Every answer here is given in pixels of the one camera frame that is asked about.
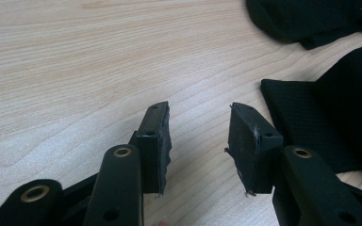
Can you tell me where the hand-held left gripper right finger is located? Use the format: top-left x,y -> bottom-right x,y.
224,102 -> 362,226

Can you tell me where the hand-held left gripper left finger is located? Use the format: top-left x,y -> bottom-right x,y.
82,101 -> 173,226

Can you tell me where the black sock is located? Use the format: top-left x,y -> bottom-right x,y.
259,46 -> 362,183
245,0 -> 362,51

